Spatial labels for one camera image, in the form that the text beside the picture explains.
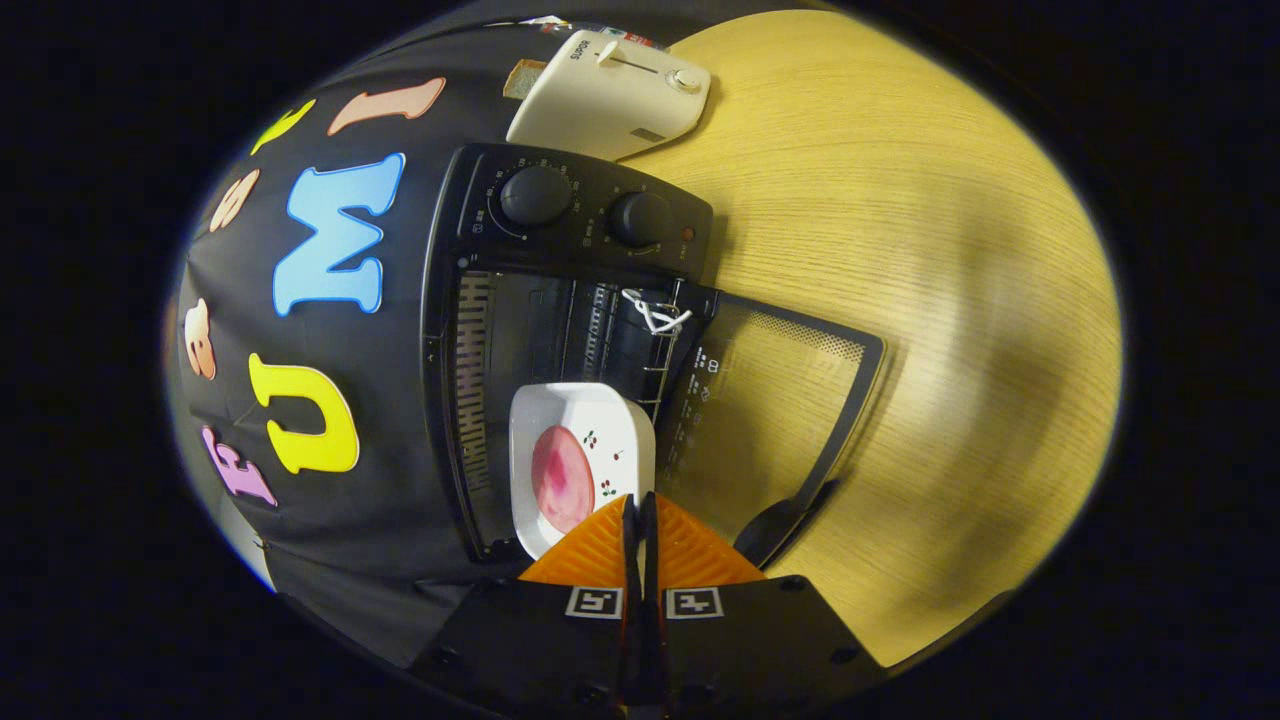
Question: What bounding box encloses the pink meat slice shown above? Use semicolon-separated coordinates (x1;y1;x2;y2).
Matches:
530;424;597;535

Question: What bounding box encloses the white square plate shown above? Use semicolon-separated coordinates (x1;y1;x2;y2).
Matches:
508;382;658;561

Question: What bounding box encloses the brown bread slice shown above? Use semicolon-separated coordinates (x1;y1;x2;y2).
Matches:
502;58;549;101

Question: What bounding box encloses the white toaster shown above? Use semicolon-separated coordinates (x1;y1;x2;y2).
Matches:
505;28;713;163

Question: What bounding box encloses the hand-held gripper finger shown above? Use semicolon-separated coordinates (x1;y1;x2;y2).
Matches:
410;493;641;720
640;490;886;720

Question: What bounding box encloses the black toaster oven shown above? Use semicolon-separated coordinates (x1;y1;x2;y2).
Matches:
420;142;889;571

